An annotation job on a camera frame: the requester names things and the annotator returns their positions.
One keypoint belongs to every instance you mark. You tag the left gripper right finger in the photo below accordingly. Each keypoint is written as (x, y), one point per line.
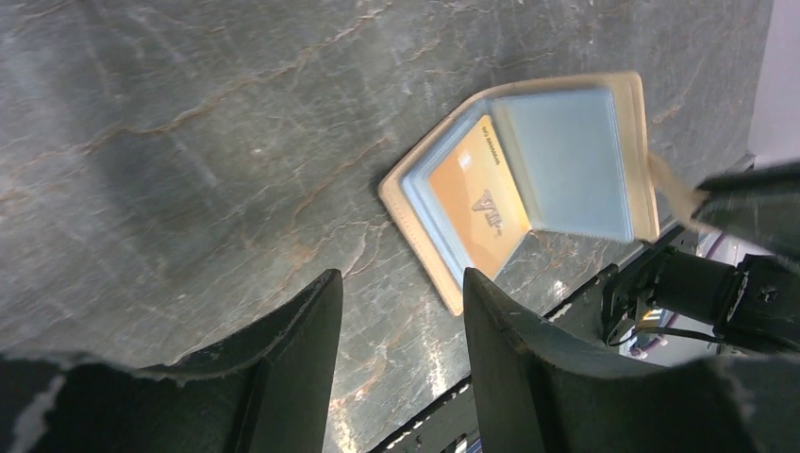
(716, 404)

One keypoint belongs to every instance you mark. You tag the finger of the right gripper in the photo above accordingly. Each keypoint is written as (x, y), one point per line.
(759, 206)

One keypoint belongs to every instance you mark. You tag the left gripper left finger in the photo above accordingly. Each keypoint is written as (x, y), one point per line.
(264, 388)

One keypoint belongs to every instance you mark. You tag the gold credit card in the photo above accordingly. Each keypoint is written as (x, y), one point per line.
(478, 195)

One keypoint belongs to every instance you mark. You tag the beige card holder wallet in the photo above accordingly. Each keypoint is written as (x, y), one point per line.
(577, 149)

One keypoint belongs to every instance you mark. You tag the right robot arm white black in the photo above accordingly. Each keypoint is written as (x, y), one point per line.
(754, 305)

